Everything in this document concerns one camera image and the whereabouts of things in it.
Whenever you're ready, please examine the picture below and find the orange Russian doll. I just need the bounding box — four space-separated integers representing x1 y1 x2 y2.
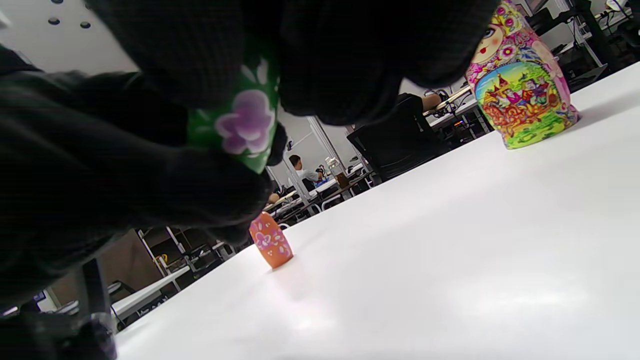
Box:
249 211 294 269

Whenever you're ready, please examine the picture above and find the black office chair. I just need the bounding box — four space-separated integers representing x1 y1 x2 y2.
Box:
346 92 443 183

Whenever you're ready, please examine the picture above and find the green Russian doll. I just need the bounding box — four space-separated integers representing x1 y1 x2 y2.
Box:
187 47 281 174

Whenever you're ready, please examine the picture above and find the large pink Russian doll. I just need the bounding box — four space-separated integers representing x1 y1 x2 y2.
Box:
465 0 581 150

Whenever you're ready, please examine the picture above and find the person's right hand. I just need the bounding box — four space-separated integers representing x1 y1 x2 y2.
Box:
0 0 501 307

